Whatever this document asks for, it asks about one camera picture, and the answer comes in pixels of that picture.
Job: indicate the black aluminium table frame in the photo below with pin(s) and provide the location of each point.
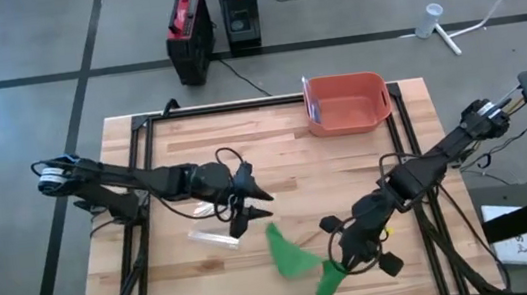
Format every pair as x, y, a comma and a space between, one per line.
218, 108

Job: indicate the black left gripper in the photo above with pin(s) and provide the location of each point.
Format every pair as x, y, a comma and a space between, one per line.
239, 196

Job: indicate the black computer tower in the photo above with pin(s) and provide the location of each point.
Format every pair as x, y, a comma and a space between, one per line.
239, 14

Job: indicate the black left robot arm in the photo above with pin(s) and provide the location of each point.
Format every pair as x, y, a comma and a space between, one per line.
116, 180

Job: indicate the white cylinder container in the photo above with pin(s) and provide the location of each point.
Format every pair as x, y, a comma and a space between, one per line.
428, 21

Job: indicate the green elastic bandage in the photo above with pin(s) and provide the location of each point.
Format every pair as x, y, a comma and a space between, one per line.
289, 255

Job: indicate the orange plastic basket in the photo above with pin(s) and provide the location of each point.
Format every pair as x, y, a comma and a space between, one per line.
349, 107

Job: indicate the blue elastic bandage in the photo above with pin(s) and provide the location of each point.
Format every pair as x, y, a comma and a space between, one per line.
315, 111

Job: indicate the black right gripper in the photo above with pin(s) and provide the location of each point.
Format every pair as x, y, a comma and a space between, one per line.
363, 241

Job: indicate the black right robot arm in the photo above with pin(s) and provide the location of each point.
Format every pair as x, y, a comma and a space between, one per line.
423, 173

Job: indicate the yellow tag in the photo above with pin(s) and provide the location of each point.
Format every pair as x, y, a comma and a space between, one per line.
388, 231

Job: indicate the red and black case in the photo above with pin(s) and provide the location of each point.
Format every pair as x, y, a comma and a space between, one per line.
189, 35

